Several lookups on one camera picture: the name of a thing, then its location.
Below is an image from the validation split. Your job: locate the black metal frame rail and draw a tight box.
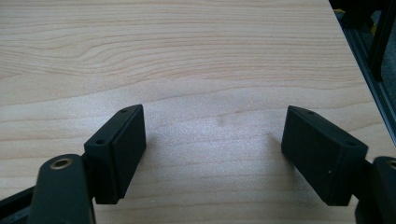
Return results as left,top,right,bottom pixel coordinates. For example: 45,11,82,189
336,12,396,147

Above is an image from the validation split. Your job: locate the black metal stand post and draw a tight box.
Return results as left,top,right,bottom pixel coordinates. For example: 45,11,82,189
369,0,396,83

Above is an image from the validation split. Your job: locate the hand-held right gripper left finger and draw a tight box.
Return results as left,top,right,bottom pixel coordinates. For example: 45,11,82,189
83,104,148,205

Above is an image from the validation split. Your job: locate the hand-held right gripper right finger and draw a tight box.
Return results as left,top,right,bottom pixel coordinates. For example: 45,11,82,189
280,105,370,207

